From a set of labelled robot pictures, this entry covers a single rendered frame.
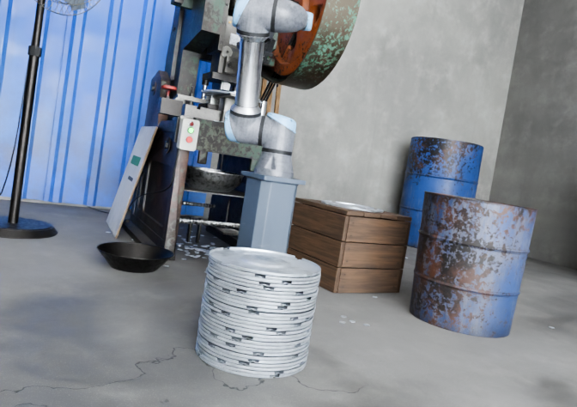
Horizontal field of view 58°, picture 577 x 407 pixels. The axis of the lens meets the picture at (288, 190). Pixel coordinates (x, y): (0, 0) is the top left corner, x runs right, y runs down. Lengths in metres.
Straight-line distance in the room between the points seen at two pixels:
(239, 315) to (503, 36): 4.74
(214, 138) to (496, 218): 1.27
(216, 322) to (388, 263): 1.23
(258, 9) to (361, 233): 1.00
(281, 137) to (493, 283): 0.92
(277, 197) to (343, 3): 1.08
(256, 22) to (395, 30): 3.00
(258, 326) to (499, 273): 1.03
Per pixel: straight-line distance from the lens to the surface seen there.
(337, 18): 2.58
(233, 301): 1.24
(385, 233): 2.30
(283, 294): 1.22
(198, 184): 2.57
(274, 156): 1.91
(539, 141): 5.30
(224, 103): 2.51
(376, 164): 4.59
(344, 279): 2.21
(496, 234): 1.95
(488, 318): 2.02
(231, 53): 2.63
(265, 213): 1.88
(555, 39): 5.49
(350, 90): 4.42
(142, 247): 2.29
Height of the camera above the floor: 0.51
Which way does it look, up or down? 3 degrees down
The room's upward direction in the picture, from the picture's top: 9 degrees clockwise
